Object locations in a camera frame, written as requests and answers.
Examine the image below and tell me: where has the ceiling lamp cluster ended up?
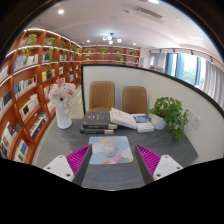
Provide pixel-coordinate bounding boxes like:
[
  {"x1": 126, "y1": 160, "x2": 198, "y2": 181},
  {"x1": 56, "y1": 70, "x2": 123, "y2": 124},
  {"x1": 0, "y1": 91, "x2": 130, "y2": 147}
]
[{"x1": 101, "y1": 32, "x2": 124, "y2": 46}]

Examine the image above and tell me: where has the thick dark hardcover book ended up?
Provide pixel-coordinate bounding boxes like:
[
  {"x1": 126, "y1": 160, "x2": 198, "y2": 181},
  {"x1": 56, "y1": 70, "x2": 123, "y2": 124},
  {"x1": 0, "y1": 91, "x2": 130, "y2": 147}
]
[{"x1": 81, "y1": 110, "x2": 119, "y2": 131}]

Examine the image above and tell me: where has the thick white book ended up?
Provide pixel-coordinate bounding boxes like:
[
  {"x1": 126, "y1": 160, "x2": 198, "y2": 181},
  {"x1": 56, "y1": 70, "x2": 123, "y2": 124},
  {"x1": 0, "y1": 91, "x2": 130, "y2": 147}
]
[{"x1": 108, "y1": 107, "x2": 139, "y2": 131}]

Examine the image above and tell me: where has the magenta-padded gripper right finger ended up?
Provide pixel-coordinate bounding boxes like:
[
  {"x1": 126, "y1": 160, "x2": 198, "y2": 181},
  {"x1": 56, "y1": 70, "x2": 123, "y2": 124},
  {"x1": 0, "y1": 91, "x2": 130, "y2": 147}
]
[{"x1": 134, "y1": 143, "x2": 185, "y2": 185}]

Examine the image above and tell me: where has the pastel cartoon mouse pad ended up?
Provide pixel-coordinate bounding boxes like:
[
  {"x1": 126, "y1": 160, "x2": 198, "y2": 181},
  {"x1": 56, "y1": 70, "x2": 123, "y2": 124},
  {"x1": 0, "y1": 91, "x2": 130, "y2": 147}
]
[{"x1": 87, "y1": 135, "x2": 135, "y2": 166}]

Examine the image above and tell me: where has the tan upholstered chair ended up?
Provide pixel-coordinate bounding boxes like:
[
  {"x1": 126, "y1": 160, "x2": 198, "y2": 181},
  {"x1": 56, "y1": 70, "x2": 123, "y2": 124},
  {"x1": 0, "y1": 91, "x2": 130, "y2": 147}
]
[
  {"x1": 87, "y1": 80, "x2": 116, "y2": 113},
  {"x1": 121, "y1": 85, "x2": 148, "y2": 116}
]

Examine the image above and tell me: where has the ceiling air vent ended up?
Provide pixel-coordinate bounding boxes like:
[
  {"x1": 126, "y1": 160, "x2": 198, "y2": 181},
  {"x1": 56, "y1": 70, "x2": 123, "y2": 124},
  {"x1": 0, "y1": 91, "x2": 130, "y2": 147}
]
[{"x1": 132, "y1": 5, "x2": 166, "y2": 24}]

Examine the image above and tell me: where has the pink and white flower bouquet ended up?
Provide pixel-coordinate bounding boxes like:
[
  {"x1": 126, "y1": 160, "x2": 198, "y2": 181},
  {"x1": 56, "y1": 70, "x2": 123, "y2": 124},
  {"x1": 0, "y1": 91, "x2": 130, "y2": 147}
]
[{"x1": 47, "y1": 78, "x2": 79, "y2": 111}]

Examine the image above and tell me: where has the thin dark hardcover book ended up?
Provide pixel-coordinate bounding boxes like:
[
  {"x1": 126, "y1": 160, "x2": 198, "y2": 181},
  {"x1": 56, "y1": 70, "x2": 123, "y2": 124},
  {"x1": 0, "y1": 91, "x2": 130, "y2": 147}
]
[{"x1": 78, "y1": 126, "x2": 115, "y2": 136}]

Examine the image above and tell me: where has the orange wooden bookshelf unit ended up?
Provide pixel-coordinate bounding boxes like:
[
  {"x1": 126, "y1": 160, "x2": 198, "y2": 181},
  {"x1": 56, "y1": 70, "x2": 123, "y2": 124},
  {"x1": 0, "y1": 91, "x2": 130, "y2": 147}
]
[{"x1": 0, "y1": 27, "x2": 142, "y2": 165}]

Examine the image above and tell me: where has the blue and white book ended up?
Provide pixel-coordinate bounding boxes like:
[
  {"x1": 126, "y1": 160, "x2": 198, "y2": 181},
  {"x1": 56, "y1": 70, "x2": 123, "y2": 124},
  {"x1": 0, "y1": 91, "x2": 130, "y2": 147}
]
[{"x1": 131, "y1": 113, "x2": 156, "y2": 134}]

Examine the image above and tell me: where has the green plant in white pot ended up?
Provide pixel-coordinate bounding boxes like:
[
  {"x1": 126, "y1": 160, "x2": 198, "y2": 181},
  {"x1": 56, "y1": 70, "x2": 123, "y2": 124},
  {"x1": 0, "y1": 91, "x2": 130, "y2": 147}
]
[{"x1": 147, "y1": 96, "x2": 190, "y2": 142}]

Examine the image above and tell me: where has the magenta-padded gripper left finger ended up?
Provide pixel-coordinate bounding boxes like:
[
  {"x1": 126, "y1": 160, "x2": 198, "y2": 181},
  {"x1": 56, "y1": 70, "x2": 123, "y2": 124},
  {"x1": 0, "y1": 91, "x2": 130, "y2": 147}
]
[{"x1": 43, "y1": 143, "x2": 94, "y2": 187}]

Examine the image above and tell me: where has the white wall socket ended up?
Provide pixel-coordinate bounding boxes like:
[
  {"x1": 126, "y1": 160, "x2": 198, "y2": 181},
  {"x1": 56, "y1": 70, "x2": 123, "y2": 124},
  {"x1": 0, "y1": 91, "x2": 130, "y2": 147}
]
[{"x1": 187, "y1": 111, "x2": 203, "y2": 131}]

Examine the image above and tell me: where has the window with white curtains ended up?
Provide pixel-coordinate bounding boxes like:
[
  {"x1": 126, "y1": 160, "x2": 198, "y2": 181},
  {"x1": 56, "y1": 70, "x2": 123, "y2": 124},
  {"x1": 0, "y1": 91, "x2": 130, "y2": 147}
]
[{"x1": 147, "y1": 47, "x2": 224, "y2": 108}]

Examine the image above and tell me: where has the white ceramic vase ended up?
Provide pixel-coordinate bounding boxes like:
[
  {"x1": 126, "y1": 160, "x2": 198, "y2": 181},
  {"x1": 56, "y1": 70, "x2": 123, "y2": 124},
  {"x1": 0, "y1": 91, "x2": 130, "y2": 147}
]
[{"x1": 54, "y1": 105, "x2": 74, "y2": 131}]

